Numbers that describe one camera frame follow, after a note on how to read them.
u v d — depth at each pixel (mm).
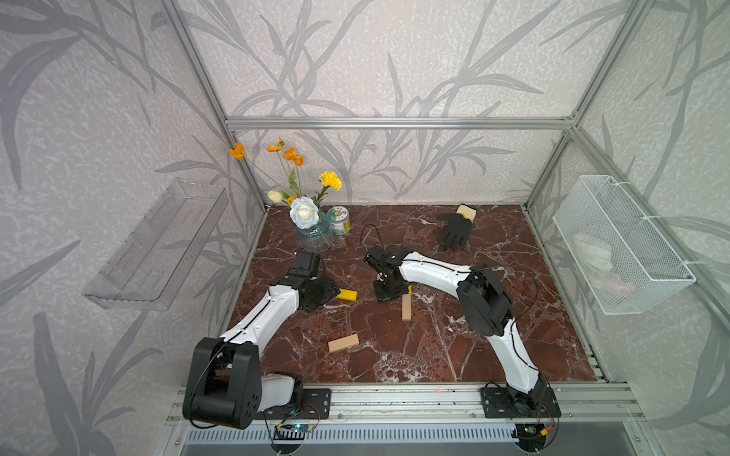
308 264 693
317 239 1036
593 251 766
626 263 612
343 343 840
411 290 938
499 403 729
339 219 1052
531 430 742
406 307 913
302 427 705
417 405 753
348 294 937
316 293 783
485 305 547
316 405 739
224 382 408
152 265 679
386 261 713
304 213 747
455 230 1125
